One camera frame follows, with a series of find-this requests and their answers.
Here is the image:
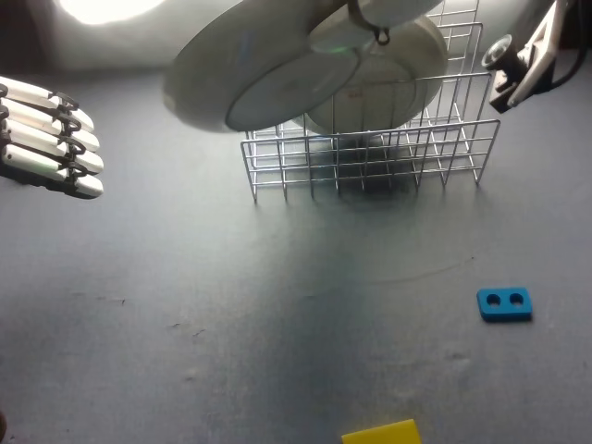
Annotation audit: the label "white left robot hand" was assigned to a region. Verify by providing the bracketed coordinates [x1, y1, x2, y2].
[0, 76, 105, 201]

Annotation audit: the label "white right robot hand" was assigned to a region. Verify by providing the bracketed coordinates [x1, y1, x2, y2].
[309, 0, 445, 55]

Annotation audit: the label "white plate with dark rim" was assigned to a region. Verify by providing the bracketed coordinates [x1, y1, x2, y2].
[161, 0, 376, 135]
[304, 13, 450, 140]

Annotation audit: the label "blue block with two holes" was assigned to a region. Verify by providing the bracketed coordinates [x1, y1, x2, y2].
[475, 287, 533, 324]

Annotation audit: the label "yellow flat block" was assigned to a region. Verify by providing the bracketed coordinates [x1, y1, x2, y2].
[340, 419, 422, 444]

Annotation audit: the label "silver wire dish rack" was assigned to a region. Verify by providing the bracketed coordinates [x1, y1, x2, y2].
[240, 0, 501, 204]

